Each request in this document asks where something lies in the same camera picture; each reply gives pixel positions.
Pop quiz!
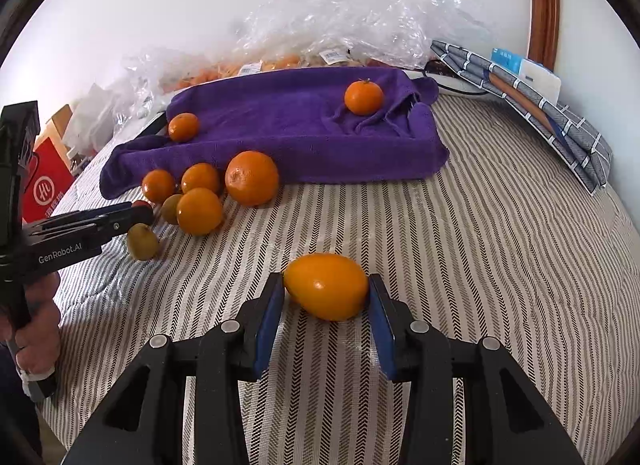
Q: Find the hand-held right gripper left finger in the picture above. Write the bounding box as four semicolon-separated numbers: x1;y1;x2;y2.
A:
60;272;286;465

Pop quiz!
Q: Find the blue and white tissue pack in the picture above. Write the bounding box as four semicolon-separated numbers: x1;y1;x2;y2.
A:
490;47;562;100

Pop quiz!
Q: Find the wooden door frame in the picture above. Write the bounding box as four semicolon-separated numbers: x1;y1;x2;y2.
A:
527;0;560;70

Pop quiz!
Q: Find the purple towel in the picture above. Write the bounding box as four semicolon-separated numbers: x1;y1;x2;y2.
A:
99;67;449;200

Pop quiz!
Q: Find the white plastic bag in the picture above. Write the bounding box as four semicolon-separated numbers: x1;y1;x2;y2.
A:
67;82;133;156

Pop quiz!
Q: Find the brown paper bag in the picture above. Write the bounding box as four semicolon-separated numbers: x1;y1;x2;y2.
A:
35;105;73;156

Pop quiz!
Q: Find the small green fruit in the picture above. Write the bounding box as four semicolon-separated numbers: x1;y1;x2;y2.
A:
125;223;160;262
160;194;183;225

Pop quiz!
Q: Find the crumpled clear plastic wrap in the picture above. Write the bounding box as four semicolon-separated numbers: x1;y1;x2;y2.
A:
230;0;501;70

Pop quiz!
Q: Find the black tray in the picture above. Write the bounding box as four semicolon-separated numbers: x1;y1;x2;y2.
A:
136;112;168;138

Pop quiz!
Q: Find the clear plastic bag of oranges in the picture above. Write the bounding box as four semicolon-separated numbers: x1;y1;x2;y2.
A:
122;47;321;96

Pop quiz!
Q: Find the orange with green stem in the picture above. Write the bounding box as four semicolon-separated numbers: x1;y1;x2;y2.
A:
344;79;385;116

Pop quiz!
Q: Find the striped tablecloth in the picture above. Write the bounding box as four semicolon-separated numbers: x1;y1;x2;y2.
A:
37;95;640;465

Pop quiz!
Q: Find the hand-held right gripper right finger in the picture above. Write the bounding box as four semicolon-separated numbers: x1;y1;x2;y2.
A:
367;273;586;465

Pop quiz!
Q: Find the yellow oval fruit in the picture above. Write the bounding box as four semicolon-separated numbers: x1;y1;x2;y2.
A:
283;253;371;322

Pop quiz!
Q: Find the clear bag of brown fruits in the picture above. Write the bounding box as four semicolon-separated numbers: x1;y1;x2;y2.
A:
310;42;381;68

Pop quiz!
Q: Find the large orange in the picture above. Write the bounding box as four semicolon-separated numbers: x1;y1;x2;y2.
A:
224;150;280;206

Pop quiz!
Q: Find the person's left hand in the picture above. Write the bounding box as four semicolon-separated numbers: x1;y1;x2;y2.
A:
14;270;63;376

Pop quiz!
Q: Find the small orange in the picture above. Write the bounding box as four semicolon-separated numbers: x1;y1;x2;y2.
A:
181;163;221;194
141;169;177;204
176;187;224;236
168;113;200;142

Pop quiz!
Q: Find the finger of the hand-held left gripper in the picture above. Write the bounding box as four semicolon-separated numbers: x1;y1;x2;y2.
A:
25;207;155;242
30;201;146;232

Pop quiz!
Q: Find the folded grey checked cloth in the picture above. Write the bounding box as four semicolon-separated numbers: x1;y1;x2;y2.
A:
430;40;613;194

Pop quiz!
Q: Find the black cable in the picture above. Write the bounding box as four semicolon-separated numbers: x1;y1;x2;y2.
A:
424;59;483;96

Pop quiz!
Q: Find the person's left forearm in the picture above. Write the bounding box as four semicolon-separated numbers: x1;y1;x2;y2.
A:
0;342;46;465

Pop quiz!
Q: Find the red paper bag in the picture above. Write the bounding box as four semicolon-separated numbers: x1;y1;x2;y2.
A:
22;137;76;223

